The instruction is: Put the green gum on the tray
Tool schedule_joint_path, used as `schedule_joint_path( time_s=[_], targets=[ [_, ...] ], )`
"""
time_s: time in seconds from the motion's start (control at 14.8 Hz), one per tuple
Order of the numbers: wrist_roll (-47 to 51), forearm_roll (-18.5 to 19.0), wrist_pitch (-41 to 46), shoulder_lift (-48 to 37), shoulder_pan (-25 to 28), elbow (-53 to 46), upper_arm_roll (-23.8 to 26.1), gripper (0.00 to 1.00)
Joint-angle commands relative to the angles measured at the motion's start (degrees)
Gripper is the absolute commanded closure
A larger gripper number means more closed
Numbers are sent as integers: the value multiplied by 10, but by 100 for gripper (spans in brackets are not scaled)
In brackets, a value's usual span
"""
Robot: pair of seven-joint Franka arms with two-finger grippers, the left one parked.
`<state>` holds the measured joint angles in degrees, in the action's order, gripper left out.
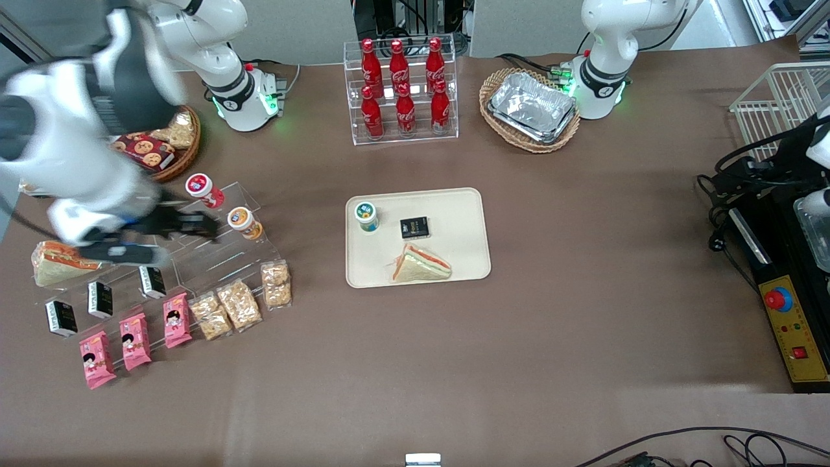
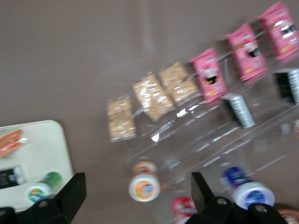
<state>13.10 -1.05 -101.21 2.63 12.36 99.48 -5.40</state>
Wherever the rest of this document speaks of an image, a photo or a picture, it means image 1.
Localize grey arm base cable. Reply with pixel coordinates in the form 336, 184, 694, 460
244, 59, 302, 99

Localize black and white carton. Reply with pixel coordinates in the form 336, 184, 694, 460
138, 263, 167, 300
45, 299, 78, 338
87, 280, 114, 320

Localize pink snack packet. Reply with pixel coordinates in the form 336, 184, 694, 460
163, 292, 193, 350
79, 330, 118, 390
119, 312, 153, 372

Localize clear acrylic stepped snack stand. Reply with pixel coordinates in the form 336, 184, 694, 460
32, 237, 182, 344

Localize clear acrylic bottle rack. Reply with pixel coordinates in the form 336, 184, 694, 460
343, 33, 460, 147

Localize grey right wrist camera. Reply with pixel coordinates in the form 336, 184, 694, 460
80, 241, 171, 268

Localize clear rice cracker pack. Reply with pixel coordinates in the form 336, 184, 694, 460
261, 259, 293, 309
152, 109, 196, 150
188, 291, 233, 342
216, 278, 264, 333

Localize aluminium foil tray stack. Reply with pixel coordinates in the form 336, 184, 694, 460
487, 71, 578, 145

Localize black cable bundle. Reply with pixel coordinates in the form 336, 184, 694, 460
696, 114, 830, 255

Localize black arm base cables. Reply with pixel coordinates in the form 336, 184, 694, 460
495, 29, 594, 83

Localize red emergency stop button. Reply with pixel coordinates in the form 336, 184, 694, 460
763, 287, 794, 313

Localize red cola bottle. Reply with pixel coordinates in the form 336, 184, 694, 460
360, 85, 385, 139
430, 78, 452, 134
425, 36, 447, 88
360, 38, 385, 98
388, 39, 411, 91
395, 82, 418, 137

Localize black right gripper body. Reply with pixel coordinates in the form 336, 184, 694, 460
132, 202, 189, 240

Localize beige plastic tray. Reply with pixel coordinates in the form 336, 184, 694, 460
345, 187, 492, 289

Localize black control box yellow panel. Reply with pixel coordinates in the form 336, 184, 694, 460
729, 187, 830, 395

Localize dark red cookie box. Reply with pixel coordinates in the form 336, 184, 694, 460
109, 132, 176, 173

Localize brown wicker basket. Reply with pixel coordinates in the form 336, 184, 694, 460
109, 105, 202, 184

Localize black background equipment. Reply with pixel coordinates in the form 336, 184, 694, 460
352, 0, 472, 56

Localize clear acrylic stepped gum stand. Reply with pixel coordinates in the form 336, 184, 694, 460
152, 183, 281, 294

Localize light wicker basket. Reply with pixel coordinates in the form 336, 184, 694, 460
479, 67, 582, 154

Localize black floor cables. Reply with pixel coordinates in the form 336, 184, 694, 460
573, 425, 830, 467

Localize white wire basket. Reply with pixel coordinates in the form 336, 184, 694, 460
729, 62, 830, 163

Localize wrapped triangle sandwich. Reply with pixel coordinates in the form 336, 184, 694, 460
32, 241, 103, 287
392, 243, 453, 283

